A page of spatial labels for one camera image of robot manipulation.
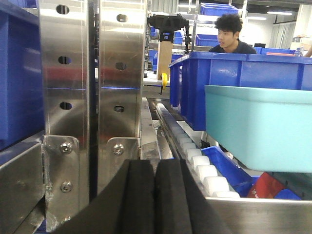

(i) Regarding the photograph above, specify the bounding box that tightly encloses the yellow strap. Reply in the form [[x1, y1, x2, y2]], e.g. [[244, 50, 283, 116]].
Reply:
[[159, 72, 169, 96]]

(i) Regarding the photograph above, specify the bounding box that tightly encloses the steel perforated upright post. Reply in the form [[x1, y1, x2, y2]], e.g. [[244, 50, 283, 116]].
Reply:
[[39, 0, 148, 233]]

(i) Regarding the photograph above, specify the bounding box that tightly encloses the white roller conveyor track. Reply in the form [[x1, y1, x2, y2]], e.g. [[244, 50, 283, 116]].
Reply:
[[156, 104, 240, 199]]

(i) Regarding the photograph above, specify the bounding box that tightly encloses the large dark blue crate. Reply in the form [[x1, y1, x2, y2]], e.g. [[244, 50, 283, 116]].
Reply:
[[169, 52, 312, 131]]

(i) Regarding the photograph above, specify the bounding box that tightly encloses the small blue bin below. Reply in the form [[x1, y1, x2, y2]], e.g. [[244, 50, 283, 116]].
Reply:
[[201, 146, 253, 197]]

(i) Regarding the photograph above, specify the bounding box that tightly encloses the red bag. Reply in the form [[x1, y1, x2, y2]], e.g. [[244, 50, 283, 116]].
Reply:
[[247, 172, 286, 198]]

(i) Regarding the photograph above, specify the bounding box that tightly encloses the light teal plastic bin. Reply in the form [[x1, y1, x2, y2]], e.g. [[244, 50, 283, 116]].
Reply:
[[205, 85, 312, 173]]

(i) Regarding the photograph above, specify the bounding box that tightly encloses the person in dark shirt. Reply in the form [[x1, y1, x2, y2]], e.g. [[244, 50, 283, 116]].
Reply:
[[209, 14, 256, 54]]

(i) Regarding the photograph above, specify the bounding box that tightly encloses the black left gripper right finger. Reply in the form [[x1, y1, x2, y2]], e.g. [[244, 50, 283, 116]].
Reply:
[[155, 159, 232, 234]]

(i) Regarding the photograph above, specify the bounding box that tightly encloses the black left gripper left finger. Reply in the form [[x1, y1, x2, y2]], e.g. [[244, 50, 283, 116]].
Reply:
[[54, 159, 154, 234]]

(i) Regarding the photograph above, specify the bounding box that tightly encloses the brown cardboard box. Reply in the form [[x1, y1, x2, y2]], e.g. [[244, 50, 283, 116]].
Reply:
[[157, 41, 173, 80]]

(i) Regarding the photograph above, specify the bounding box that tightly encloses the blue crate at left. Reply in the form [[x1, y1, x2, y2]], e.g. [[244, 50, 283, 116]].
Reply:
[[0, 0, 44, 150]]

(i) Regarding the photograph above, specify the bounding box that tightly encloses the steel conveyor side rail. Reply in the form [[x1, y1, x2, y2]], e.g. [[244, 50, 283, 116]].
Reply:
[[206, 197, 312, 234]]

